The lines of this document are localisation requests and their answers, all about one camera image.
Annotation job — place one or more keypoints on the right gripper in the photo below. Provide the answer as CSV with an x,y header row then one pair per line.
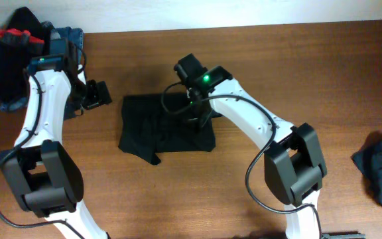
x,y
193,115

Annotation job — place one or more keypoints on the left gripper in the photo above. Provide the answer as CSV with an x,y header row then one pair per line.
x,y
99,94

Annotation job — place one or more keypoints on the black t-shirt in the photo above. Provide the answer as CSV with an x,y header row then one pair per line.
x,y
148,129

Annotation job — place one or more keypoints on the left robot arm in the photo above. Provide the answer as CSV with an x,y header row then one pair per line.
x,y
43,178

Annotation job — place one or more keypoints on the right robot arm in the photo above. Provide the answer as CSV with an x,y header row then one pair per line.
x,y
294,164

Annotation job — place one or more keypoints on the folded blue denim jeans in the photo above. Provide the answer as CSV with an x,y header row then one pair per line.
x,y
75,36

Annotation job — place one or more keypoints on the black garment with red trim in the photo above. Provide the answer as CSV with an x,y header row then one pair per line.
x,y
23,39

